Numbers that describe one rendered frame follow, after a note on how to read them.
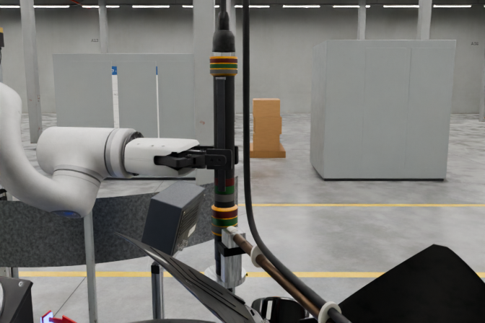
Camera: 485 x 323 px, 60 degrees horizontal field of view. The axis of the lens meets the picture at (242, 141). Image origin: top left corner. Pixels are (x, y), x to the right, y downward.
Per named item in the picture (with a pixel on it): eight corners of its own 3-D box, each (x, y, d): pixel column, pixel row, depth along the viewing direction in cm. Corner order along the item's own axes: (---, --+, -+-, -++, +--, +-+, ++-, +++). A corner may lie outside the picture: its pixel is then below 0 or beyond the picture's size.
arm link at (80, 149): (97, 169, 65) (112, 119, 69) (24, 166, 68) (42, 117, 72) (120, 189, 72) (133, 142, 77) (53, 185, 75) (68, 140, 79)
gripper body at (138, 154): (143, 169, 76) (202, 171, 74) (115, 182, 66) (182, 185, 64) (141, 127, 75) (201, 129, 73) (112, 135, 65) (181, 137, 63)
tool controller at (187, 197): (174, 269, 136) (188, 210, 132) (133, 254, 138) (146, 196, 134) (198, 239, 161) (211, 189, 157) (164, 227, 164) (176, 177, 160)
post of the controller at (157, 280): (161, 323, 134) (159, 264, 131) (152, 322, 134) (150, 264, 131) (164, 318, 136) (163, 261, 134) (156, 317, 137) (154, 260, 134)
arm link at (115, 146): (131, 171, 76) (146, 171, 75) (105, 182, 68) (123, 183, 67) (129, 125, 75) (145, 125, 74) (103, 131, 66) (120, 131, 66)
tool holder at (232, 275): (258, 289, 67) (258, 230, 65) (216, 298, 64) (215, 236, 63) (237, 266, 75) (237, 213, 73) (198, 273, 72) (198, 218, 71)
